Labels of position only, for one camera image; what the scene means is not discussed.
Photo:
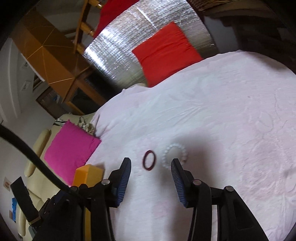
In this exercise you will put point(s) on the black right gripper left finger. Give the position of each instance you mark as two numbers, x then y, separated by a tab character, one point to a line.
109	193

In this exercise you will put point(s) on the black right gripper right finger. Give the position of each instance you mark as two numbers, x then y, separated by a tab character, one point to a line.
195	194

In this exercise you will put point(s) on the orange cardboard box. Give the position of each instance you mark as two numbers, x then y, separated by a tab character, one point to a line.
89	175

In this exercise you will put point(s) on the dark red thin bangle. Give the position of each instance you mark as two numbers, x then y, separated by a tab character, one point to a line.
149	160

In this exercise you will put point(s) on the magenta pillow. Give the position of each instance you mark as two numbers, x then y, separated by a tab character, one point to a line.
70	149

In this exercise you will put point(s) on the patterned fabric bundle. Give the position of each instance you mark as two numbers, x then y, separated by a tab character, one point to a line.
87	127

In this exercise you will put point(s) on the pale pink bedspread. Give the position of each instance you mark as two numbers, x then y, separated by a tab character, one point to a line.
234	114

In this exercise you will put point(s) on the wooden cabinet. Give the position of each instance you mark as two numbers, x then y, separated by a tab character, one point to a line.
51	55

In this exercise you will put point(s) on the silver foil insulation sheet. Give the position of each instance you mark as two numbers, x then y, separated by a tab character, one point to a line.
111	51

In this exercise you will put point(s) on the red pillow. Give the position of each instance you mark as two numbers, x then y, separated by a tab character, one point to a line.
165	53

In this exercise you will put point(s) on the red cloth on chair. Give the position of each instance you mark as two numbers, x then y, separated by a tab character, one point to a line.
111	10

